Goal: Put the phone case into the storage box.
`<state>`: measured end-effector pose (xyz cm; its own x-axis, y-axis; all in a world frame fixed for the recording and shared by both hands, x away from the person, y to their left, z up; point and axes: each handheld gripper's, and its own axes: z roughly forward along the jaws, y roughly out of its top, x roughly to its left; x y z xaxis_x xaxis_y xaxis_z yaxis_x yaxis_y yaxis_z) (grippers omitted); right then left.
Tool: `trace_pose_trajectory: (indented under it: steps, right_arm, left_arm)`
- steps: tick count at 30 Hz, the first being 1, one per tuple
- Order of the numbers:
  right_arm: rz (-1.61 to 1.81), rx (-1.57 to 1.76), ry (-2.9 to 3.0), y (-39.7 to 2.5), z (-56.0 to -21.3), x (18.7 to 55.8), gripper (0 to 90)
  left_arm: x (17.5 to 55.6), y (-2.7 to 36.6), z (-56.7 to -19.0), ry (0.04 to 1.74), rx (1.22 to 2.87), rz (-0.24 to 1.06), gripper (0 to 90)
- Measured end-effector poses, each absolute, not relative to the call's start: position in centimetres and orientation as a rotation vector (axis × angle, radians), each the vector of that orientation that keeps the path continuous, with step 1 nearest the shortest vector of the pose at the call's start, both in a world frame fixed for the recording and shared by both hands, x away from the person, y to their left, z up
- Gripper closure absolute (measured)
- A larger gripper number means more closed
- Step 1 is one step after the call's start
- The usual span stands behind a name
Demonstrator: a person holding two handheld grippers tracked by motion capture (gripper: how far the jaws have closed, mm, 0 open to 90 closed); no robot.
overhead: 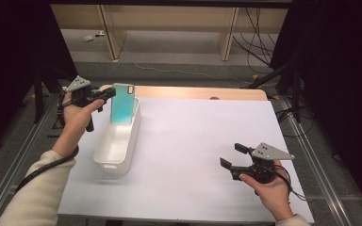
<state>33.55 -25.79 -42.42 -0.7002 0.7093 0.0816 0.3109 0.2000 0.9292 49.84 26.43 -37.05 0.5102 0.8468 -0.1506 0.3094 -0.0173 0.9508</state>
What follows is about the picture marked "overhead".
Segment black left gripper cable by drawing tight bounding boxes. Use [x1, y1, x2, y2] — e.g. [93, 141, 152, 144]
[14, 145, 81, 194]

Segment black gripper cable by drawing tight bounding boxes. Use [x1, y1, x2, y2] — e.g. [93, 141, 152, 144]
[14, 145, 81, 194]
[271, 164, 309, 202]

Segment black metal stand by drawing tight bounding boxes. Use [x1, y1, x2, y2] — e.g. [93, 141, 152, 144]
[31, 64, 64, 124]

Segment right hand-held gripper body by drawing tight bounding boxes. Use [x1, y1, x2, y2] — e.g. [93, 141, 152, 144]
[230, 142, 296, 185]

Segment white table sheet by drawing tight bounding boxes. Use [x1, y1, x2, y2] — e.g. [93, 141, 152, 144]
[58, 97, 316, 224]

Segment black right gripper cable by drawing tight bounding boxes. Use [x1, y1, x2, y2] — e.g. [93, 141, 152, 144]
[271, 164, 309, 202]

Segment metal floor rail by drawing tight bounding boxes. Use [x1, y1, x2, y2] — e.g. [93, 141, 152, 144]
[0, 92, 61, 226]
[278, 94, 358, 226]

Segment person's left hand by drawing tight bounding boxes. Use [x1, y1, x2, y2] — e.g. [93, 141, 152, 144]
[59, 93, 106, 143]

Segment white floor cable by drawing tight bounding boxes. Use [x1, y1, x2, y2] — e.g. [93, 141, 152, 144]
[133, 60, 255, 87]

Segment black tripod stand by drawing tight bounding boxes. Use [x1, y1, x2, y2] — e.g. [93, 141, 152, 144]
[247, 56, 304, 124]

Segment dark curtain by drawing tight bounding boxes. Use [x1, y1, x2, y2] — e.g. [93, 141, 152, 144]
[0, 0, 79, 154]
[269, 0, 362, 218]

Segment white plastic container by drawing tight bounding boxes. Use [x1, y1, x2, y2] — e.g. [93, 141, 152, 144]
[92, 97, 142, 176]

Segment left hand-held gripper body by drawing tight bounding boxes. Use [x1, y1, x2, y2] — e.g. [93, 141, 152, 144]
[58, 74, 107, 133]

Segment iridescent teal phone case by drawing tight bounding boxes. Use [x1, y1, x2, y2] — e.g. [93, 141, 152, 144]
[109, 82, 137, 126]

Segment person's right hand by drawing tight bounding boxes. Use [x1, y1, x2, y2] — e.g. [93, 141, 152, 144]
[239, 159, 293, 218]

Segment black floor cables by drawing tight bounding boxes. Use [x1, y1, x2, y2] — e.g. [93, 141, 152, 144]
[231, 7, 279, 75]

